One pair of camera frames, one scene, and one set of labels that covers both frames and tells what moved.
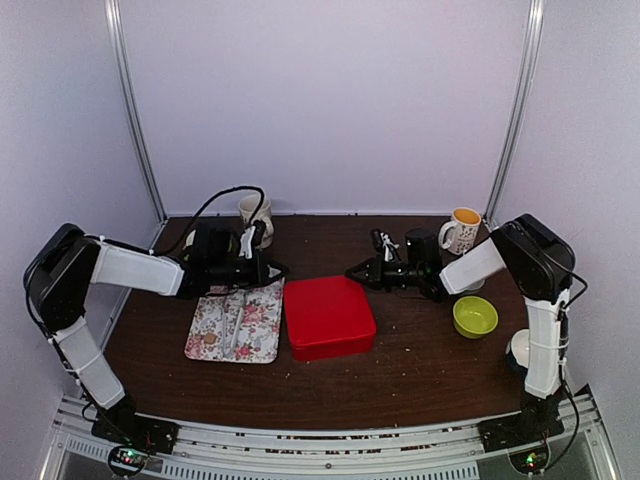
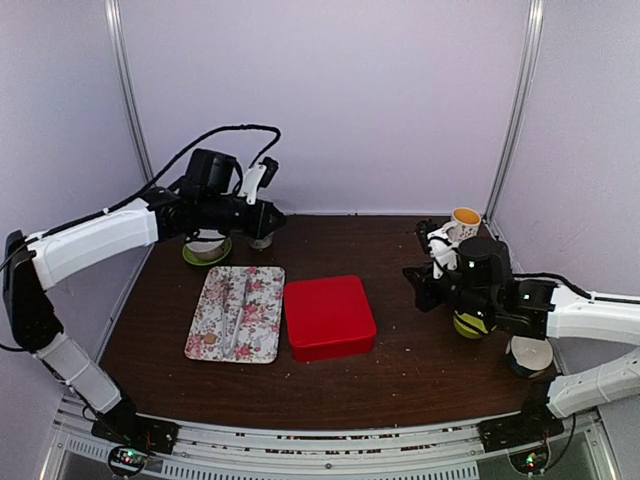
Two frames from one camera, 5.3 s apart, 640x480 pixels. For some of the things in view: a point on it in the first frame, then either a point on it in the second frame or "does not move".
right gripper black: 375,274 -> 421,283
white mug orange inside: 462,230 does not move
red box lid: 326,309 does not move
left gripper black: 260,273 -> 260,228
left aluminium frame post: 128,94 does not move
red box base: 357,345 does not move
